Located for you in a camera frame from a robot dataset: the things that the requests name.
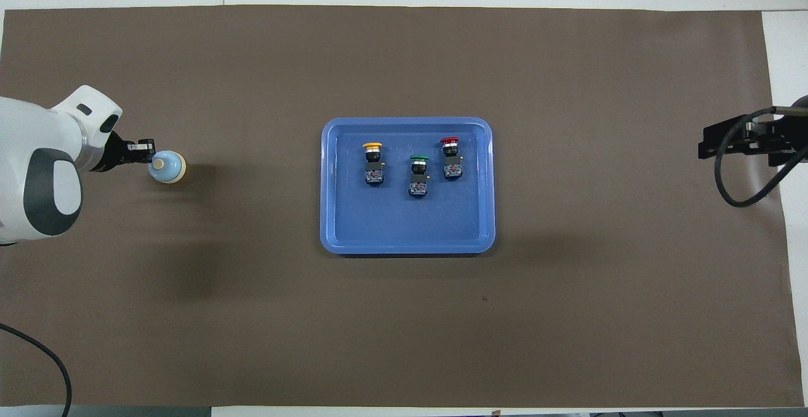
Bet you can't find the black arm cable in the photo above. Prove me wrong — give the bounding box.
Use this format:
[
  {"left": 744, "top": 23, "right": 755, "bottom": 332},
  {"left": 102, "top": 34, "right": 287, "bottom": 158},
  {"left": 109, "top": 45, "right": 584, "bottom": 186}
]
[
  {"left": 714, "top": 108, "right": 808, "bottom": 208},
  {"left": 0, "top": 322, "right": 73, "bottom": 417}
]

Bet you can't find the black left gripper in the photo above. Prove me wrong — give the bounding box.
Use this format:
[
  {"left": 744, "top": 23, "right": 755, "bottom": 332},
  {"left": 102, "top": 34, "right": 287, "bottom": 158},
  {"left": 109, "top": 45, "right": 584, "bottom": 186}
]
[{"left": 93, "top": 132, "right": 156, "bottom": 173}]

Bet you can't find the yellow push button switch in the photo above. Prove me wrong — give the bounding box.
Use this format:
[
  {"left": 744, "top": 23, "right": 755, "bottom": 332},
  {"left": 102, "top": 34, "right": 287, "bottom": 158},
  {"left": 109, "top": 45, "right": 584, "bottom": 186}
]
[{"left": 362, "top": 142, "right": 386, "bottom": 186}]

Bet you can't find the light blue call bell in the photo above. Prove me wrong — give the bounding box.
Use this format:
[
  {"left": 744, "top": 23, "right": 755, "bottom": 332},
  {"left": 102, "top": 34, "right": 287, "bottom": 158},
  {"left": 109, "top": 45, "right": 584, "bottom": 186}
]
[{"left": 148, "top": 151, "right": 187, "bottom": 185}]

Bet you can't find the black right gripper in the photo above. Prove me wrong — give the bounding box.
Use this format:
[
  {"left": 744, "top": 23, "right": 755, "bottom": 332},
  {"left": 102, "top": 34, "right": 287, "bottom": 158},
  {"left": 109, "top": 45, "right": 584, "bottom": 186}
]
[{"left": 698, "top": 95, "right": 808, "bottom": 167}]

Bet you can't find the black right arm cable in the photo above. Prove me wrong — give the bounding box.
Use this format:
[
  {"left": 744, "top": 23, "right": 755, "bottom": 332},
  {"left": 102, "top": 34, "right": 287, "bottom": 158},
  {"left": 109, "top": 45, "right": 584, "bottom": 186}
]
[{"left": 714, "top": 108, "right": 808, "bottom": 208}]

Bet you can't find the green push button switch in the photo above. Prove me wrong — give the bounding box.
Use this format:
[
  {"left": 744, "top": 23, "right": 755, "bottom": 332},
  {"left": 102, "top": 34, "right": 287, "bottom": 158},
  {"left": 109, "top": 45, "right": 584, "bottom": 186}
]
[{"left": 407, "top": 155, "right": 431, "bottom": 198}]

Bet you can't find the red push button switch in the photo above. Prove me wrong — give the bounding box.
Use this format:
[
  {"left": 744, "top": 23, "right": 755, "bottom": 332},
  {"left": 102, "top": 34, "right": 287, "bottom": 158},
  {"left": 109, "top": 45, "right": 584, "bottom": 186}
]
[{"left": 440, "top": 136, "right": 463, "bottom": 180}]

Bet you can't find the brown table mat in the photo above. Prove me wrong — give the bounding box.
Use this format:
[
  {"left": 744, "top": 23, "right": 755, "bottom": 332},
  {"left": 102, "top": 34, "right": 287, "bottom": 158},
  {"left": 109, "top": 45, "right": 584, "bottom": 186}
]
[{"left": 0, "top": 4, "right": 804, "bottom": 408}]

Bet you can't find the blue plastic tray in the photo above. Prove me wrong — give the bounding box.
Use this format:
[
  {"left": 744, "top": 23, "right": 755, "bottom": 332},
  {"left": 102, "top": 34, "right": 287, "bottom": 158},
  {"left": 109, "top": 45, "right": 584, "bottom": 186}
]
[{"left": 319, "top": 117, "right": 496, "bottom": 255}]

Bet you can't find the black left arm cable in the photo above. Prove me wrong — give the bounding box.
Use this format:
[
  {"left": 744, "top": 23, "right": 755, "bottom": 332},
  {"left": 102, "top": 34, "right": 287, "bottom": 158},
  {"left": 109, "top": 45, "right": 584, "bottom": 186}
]
[{"left": 0, "top": 322, "right": 73, "bottom": 417}]

